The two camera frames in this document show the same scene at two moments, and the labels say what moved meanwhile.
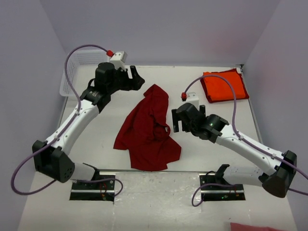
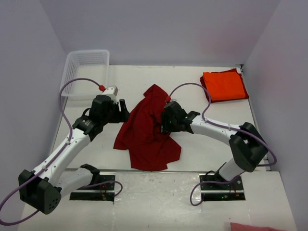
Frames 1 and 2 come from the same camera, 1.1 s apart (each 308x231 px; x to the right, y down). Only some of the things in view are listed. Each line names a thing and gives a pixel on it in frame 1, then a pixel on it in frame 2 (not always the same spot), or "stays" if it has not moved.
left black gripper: (133, 83) to (121, 116)
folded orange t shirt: (218, 88) stays
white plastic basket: (81, 66) stays
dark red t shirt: (146, 134) stays
